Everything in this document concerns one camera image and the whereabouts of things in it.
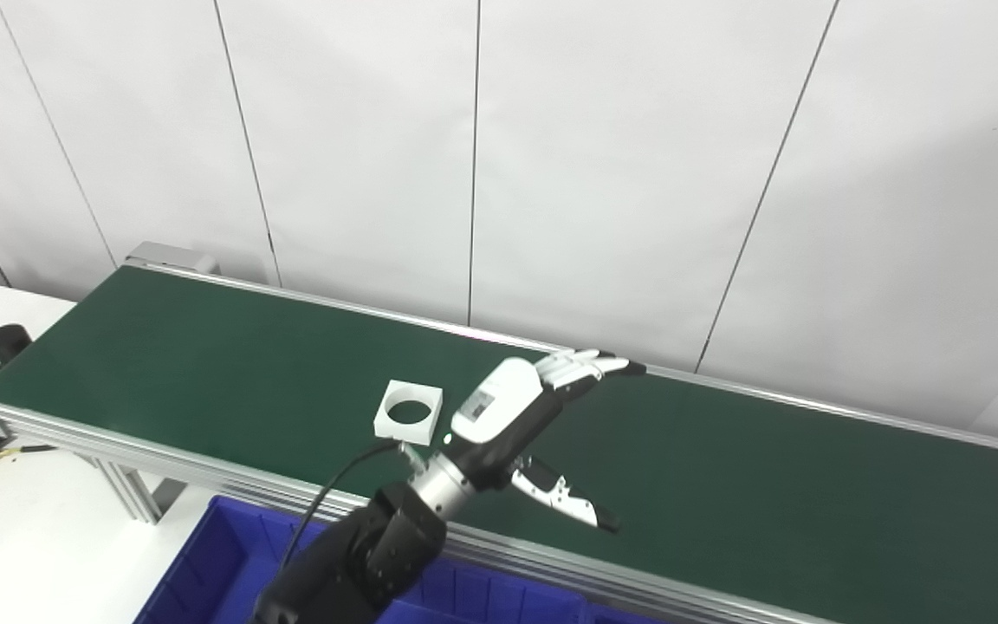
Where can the white square part with hole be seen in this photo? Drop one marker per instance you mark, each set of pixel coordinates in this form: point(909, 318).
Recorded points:
point(388, 425)

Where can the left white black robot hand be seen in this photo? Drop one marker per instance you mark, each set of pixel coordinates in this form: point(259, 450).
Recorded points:
point(499, 403)

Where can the grey conveyor motor housing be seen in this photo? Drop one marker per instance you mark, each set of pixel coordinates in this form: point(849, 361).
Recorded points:
point(170, 258)

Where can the green conveyor belt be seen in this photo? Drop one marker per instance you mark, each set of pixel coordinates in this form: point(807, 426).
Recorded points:
point(204, 373)
point(204, 472)

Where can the aluminium conveyor leg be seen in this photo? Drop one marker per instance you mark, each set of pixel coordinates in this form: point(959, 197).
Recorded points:
point(139, 490)

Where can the small black cylinder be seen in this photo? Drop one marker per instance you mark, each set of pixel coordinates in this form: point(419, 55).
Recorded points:
point(9, 342)

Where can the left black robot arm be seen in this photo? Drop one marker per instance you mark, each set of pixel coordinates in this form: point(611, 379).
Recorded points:
point(378, 546)

